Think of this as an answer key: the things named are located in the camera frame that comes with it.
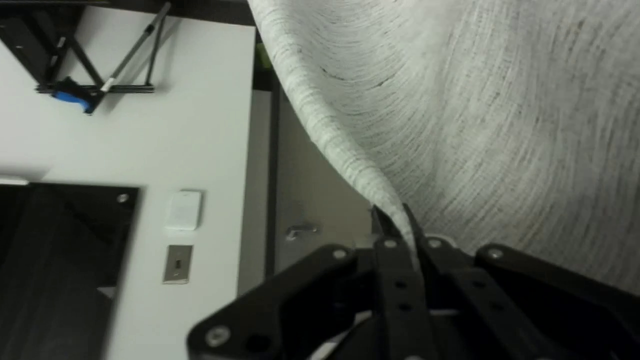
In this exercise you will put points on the white wall switch plate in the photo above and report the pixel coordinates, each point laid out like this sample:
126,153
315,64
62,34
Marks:
185,210

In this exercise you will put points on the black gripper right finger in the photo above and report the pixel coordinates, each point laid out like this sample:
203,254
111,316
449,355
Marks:
506,305

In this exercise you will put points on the black tripod with blue clamp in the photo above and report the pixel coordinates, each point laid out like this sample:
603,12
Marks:
40,34

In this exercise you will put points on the dark door frame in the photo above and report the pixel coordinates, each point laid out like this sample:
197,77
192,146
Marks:
272,180

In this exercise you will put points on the grey woven fabric curtain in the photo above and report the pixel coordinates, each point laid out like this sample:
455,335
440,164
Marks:
482,120

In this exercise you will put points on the silver door handle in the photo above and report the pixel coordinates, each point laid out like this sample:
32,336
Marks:
300,230

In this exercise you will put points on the dark monitor screen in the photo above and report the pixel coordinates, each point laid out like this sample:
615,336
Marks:
60,256

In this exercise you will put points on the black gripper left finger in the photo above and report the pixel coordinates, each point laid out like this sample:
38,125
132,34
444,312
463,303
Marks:
372,296

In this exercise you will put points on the metal wall outlet plate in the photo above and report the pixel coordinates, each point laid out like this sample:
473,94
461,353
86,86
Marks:
178,260

